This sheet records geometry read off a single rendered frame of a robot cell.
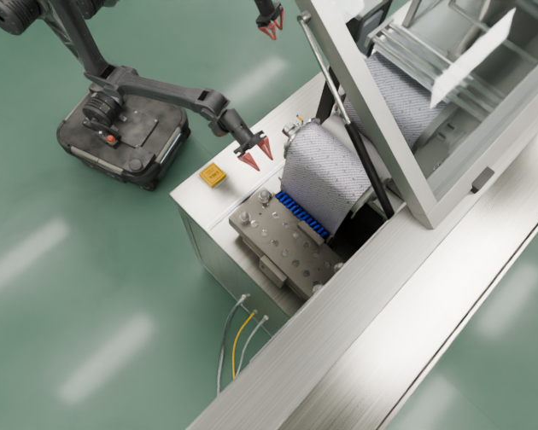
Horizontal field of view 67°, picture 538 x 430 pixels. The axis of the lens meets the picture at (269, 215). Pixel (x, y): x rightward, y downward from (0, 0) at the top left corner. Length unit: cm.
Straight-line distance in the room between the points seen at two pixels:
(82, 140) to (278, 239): 153
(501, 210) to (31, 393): 218
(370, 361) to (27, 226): 219
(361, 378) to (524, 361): 193
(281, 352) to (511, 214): 64
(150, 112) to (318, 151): 157
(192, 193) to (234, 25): 198
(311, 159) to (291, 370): 66
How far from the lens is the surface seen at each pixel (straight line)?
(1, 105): 317
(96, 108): 238
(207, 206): 146
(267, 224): 129
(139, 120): 247
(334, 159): 109
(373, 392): 83
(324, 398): 81
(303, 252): 127
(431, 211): 67
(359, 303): 61
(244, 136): 128
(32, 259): 259
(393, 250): 65
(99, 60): 151
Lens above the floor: 223
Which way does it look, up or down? 68 degrees down
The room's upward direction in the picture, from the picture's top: 9 degrees clockwise
